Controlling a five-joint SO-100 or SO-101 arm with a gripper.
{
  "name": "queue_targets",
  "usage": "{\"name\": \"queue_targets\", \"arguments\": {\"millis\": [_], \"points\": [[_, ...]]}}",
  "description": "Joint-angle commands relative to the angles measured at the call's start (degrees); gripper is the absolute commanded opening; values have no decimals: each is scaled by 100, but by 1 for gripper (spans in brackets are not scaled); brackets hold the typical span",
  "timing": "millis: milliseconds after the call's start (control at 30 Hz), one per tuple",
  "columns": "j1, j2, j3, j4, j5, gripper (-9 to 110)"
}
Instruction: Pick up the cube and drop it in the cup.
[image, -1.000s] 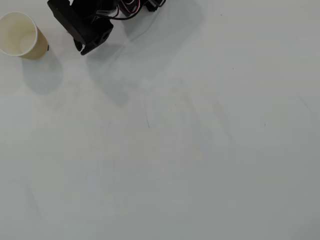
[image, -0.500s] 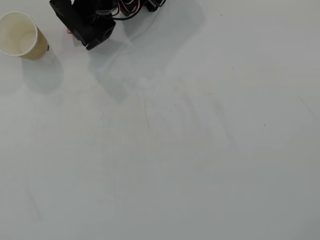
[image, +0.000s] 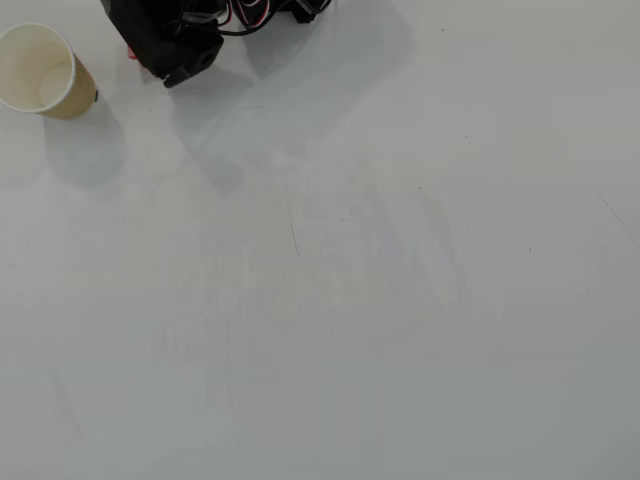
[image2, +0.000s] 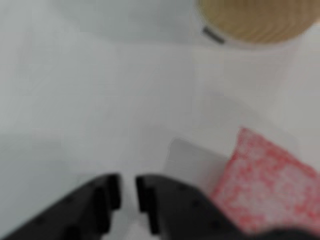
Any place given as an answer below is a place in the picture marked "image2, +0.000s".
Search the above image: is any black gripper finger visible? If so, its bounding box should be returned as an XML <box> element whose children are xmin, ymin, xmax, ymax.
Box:
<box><xmin>135</xmin><ymin>174</ymin><xmax>320</xmax><ymax>240</ymax></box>
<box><xmin>0</xmin><ymin>172</ymin><xmax>123</xmax><ymax>240</ymax></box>

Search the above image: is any red speckled foam cube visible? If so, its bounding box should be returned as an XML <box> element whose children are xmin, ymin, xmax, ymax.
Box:
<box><xmin>209</xmin><ymin>126</ymin><xmax>320</xmax><ymax>235</ymax></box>

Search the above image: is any tan paper cup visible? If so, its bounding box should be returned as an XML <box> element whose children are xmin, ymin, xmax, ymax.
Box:
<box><xmin>196</xmin><ymin>0</ymin><xmax>316</xmax><ymax>48</ymax></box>

